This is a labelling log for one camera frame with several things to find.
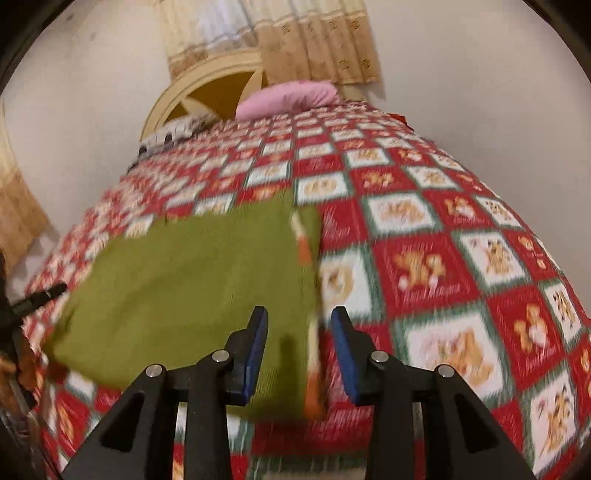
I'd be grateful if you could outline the pink pillow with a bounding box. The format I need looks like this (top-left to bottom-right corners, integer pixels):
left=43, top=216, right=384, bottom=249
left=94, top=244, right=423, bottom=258
left=235, top=80, right=339, bottom=121

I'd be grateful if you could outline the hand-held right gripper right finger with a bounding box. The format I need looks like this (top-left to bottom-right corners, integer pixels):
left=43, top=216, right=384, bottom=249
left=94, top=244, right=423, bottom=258
left=331, top=306, right=536, bottom=480

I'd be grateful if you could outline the cream and brown headboard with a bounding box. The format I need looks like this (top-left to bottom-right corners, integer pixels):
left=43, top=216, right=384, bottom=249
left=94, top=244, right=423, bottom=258
left=141, top=50, right=365, bottom=144

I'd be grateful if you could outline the beige floral window curtain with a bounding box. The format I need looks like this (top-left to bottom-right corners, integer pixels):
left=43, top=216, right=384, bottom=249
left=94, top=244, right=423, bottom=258
left=154, top=0, right=384, bottom=86

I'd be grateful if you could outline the striped green orange knit sweater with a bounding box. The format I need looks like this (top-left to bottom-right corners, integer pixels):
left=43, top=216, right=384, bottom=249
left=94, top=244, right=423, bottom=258
left=44, top=189, right=329, bottom=422

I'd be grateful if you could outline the white patterned pillow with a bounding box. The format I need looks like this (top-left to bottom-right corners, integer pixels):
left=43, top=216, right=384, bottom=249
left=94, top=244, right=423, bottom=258
left=139, top=112, right=221, bottom=158

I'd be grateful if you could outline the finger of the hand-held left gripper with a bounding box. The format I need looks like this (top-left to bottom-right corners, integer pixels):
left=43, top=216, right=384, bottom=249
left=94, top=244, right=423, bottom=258
left=11, top=283, right=68, bottom=319

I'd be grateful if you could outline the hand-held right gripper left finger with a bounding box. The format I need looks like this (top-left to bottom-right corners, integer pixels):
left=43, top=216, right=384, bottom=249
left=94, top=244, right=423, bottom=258
left=62, top=306, right=269, bottom=480

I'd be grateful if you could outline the red checked printed blanket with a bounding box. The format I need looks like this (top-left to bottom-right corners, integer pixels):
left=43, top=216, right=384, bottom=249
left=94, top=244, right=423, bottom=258
left=21, top=99, right=591, bottom=480

